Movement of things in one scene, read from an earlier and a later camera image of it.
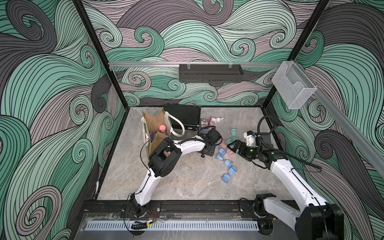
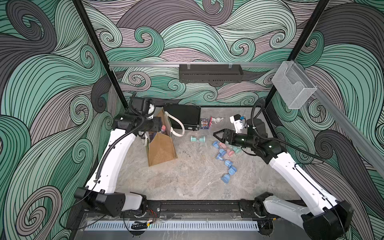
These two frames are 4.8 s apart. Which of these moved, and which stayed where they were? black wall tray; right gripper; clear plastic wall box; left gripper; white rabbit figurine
Moved: left gripper; right gripper
Stayed: white rabbit figurine; black wall tray; clear plastic wall box
